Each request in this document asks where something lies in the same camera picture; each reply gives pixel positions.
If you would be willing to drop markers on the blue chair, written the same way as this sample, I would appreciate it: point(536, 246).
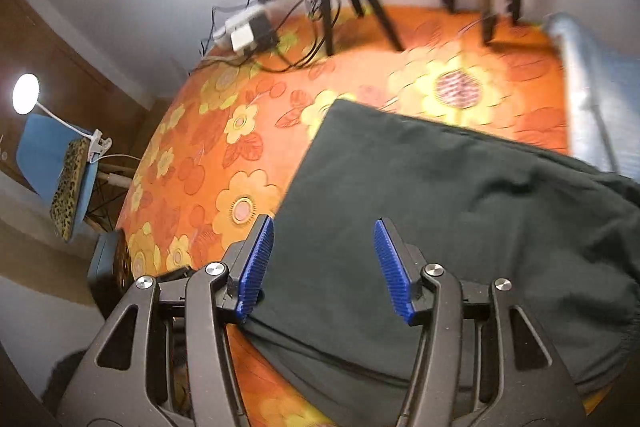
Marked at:
point(40, 157)

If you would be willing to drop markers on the white power strip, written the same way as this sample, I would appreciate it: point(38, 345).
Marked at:
point(239, 32)

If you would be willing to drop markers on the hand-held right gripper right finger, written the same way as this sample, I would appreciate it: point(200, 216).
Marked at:
point(392, 272)

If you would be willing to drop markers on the blue box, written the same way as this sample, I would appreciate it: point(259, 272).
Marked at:
point(102, 259)

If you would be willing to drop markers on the white clip lamp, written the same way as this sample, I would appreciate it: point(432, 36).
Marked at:
point(25, 94)

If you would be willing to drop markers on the orange floral bed sheet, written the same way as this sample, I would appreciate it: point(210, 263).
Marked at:
point(210, 147)

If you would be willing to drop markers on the leopard print cushion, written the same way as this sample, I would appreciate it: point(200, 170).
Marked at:
point(70, 192)

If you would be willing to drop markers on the black power adapter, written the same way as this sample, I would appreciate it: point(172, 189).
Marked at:
point(263, 32)

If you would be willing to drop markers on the black pants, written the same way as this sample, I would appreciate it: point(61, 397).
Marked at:
point(450, 187)

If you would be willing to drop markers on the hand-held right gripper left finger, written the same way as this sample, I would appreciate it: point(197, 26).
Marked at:
point(255, 267)

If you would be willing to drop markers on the folded light blue cloth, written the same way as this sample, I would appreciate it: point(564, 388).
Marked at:
point(595, 72)

